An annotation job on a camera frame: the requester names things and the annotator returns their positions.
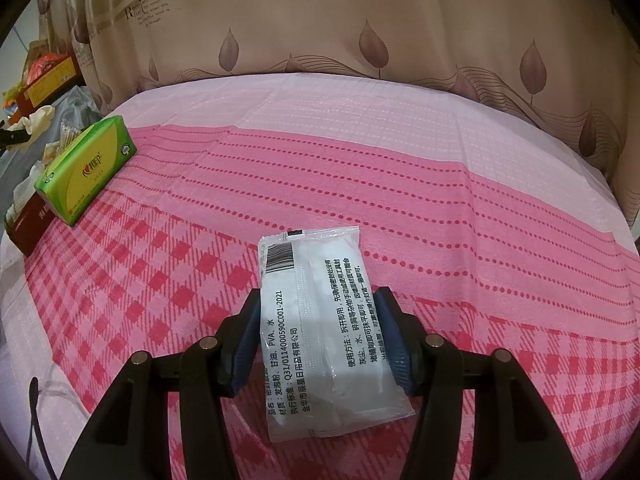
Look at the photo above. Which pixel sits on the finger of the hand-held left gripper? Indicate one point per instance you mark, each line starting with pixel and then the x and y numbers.
pixel 12 137

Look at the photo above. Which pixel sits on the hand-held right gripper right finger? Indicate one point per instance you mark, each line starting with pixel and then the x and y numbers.
pixel 395 345

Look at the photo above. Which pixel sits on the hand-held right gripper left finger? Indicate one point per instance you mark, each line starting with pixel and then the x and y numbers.
pixel 245 350

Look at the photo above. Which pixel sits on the cream cloth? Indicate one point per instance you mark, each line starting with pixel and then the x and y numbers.
pixel 41 117

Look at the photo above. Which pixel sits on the white plastic packet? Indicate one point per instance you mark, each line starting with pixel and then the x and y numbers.
pixel 320 320

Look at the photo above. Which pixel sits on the red and gold tin box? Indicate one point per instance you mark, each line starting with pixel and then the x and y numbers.
pixel 30 232

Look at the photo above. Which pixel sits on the orange cardboard box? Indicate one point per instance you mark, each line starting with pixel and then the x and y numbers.
pixel 50 79

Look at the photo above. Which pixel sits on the grey plastic bag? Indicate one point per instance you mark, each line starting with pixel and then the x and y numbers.
pixel 75 102

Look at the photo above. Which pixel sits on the green tissue pack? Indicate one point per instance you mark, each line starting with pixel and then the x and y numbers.
pixel 85 165

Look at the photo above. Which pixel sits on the red orange bag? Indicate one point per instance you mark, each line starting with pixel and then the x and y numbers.
pixel 45 62

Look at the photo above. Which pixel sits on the dark wooden furniture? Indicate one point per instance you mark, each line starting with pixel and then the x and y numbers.
pixel 631 185

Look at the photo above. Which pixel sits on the beige leaf print curtain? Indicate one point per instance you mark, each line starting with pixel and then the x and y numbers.
pixel 350 10

